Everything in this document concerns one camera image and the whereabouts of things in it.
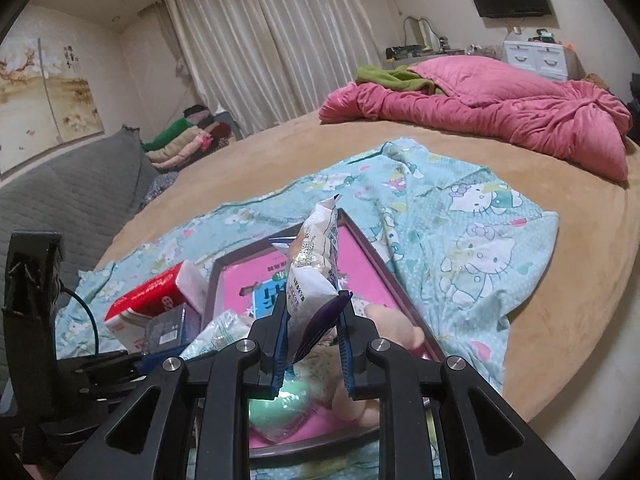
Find round beige bed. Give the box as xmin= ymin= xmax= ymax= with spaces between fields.
xmin=92 ymin=105 xmax=640 ymax=436

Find white drawer cabinet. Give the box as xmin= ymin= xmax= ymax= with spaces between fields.
xmin=501 ymin=40 xmax=573 ymax=82

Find red tissue box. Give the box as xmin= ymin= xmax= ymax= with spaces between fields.
xmin=104 ymin=260 xmax=208 ymax=353

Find grey quilted sofa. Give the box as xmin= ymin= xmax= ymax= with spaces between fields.
xmin=0 ymin=127 xmax=161 ymax=311

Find green blanket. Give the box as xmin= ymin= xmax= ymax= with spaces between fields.
xmin=355 ymin=64 xmax=443 ymax=96

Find light blue printed blanket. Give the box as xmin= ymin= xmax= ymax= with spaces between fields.
xmin=55 ymin=137 xmax=560 ymax=480

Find pink book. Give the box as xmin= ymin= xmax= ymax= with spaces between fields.
xmin=220 ymin=225 xmax=431 ymax=446

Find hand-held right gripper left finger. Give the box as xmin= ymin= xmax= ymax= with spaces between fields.
xmin=55 ymin=292 xmax=291 ymax=480

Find beige plush toy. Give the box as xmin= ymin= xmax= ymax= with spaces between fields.
xmin=327 ymin=302 xmax=426 ymax=423

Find dark blue box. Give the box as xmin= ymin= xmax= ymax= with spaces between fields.
xmin=142 ymin=302 xmax=203 ymax=353

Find pink quilt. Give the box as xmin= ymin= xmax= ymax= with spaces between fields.
xmin=318 ymin=55 xmax=633 ymax=182

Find stack of folded clothes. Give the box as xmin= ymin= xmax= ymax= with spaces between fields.
xmin=141 ymin=105 xmax=233 ymax=171

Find black cable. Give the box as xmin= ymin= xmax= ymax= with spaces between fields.
xmin=54 ymin=291 xmax=100 ymax=357

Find white snack packet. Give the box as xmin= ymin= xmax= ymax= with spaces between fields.
xmin=270 ymin=196 xmax=351 ymax=366

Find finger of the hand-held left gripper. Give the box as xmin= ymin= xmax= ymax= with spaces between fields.
xmin=57 ymin=349 xmax=156 ymax=401

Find wall painting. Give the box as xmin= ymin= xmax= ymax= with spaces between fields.
xmin=0 ymin=35 xmax=106 ymax=181

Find cluttered desk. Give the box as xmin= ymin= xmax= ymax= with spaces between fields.
xmin=385 ymin=16 xmax=501 ymax=63

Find clear plastic packet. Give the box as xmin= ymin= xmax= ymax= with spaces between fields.
xmin=182 ymin=310 xmax=251 ymax=361

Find dark patterned cloth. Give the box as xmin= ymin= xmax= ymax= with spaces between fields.
xmin=140 ymin=170 xmax=178 ymax=208

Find green item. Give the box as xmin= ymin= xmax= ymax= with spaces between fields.
xmin=247 ymin=375 xmax=331 ymax=441

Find white curtain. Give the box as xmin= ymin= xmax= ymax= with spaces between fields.
xmin=155 ymin=0 xmax=396 ymax=133

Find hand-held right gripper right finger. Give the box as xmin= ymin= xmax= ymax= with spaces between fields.
xmin=336 ymin=291 xmax=581 ymax=480

